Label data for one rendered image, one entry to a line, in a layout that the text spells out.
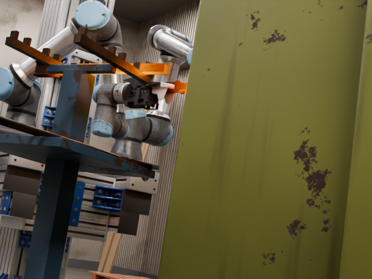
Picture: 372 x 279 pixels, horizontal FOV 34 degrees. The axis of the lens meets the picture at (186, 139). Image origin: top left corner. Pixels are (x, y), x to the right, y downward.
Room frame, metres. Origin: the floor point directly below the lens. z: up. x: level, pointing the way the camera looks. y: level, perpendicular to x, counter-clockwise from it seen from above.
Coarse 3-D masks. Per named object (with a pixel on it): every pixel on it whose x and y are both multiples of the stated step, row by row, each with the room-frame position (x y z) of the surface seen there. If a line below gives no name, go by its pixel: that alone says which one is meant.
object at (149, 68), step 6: (36, 60) 1.73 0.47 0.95; (36, 66) 1.74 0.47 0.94; (42, 66) 1.73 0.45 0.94; (144, 66) 1.56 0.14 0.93; (150, 66) 1.55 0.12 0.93; (156, 66) 1.54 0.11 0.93; (162, 66) 1.53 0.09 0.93; (168, 66) 1.56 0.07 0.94; (36, 72) 1.74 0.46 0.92; (42, 72) 1.73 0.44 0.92; (120, 72) 1.60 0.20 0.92; (144, 72) 1.57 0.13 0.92; (150, 72) 1.56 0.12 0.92; (156, 72) 1.55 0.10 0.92; (162, 72) 1.54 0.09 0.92
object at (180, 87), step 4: (176, 80) 1.95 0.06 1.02; (176, 84) 1.95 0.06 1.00; (180, 84) 1.95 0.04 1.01; (184, 84) 1.94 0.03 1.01; (176, 88) 1.95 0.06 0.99; (180, 88) 1.95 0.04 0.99; (184, 88) 1.94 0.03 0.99; (168, 92) 2.01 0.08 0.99; (172, 92) 2.00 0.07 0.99; (176, 92) 1.99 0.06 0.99; (180, 92) 1.98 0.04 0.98; (184, 92) 1.98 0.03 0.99
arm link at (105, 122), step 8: (104, 104) 2.13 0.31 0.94; (96, 112) 2.14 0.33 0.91; (104, 112) 2.13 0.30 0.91; (112, 112) 2.14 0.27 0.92; (96, 120) 2.13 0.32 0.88; (104, 120) 2.13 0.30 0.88; (112, 120) 2.14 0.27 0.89; (96, 128) 2.13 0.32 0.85; (104, 128) 2.13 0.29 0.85; (112, 128) 2.15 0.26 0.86; (104, 136) 2.17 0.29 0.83
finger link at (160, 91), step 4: (164, 84) 1.97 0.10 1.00; (168, 84) 1.97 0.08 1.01; (172, 84) 1.98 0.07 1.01; (156, 88) 2.01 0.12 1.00; (160, 88) 1.99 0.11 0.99; (164, 88) 1.98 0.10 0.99; (168, 88) 1.98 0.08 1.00; (172, 88) 1.97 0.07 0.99; (152, 92) 2.01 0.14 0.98; (156, 92) 2.00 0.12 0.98; (160, 92) 1.99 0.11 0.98; (164, 92) 1.98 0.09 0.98; (160, 96) 1.99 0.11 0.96
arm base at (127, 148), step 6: (126, 138) 2.62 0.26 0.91; (132, 138) 2.62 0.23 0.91; (114, 144) 2.65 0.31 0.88; (120, 144) 2.62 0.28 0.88; (126, 144) 2.61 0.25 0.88; (132, 144) 2.62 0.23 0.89; (138, 144) 2.64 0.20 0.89; (114, 150) 2.62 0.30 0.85; (120, 150) 2.61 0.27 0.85; (126, 150) 2.60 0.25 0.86; (132, 150) 2.61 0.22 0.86; (138, 150) 2.64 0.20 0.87; (126, 156) 2.60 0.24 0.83; (132, 156) 2.61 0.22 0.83; (138, 156) 2.63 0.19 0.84
